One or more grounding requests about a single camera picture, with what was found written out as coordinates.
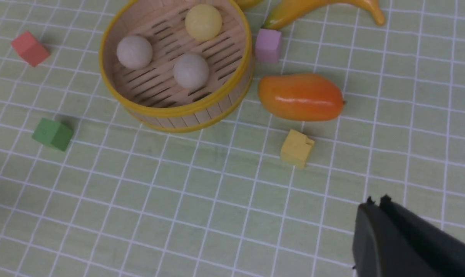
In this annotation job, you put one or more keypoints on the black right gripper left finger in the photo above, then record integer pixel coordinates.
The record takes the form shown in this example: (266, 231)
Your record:
(380, 250)

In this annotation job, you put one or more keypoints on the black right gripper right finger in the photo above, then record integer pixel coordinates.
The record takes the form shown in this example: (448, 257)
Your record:
(442, 252)

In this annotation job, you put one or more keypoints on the white steamed bun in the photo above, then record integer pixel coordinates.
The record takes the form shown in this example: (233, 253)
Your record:
(191, 71)
(134, 52)

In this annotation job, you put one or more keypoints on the pale yellow bun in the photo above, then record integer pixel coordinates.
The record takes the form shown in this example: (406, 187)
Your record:
(203, 22)

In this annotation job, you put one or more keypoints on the bamboo steamer tray yellow rim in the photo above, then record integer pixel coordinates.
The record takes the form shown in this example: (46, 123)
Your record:
(151, 94)

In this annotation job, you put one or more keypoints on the yellow foam cube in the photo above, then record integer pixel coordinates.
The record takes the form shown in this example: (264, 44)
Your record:
(296, 149)

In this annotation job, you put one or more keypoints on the checkered green tablecloth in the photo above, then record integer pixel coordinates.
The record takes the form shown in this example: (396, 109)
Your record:
(124, 200)

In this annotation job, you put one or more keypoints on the orange plastic mango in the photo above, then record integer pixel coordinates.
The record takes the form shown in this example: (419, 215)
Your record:
(305, 97)

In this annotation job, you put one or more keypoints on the pink foam cube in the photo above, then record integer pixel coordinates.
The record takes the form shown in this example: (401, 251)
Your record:
(268, 46)

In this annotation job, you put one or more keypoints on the yellow plastic banana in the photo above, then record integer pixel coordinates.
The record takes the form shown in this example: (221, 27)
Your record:
(288, 11)

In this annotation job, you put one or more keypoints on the green foam cube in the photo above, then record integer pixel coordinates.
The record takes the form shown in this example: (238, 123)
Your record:
(53, 134)

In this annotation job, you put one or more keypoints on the red foam cube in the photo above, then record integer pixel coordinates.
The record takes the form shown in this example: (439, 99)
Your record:
(30, 49)

